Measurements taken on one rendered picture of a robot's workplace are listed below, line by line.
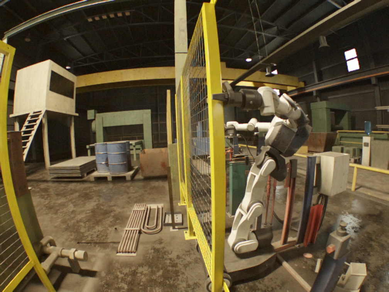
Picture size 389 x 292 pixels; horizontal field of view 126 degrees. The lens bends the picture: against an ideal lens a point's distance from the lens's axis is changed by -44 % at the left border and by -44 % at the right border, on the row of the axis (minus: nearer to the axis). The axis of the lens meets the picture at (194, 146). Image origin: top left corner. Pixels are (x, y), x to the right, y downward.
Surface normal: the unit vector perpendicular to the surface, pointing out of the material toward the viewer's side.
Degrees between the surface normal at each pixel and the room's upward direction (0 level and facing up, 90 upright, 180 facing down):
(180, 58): 90
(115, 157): 90
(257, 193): 90
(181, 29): 90
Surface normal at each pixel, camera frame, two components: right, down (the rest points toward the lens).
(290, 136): -0.26, 0.05
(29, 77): 0.16, 0.07
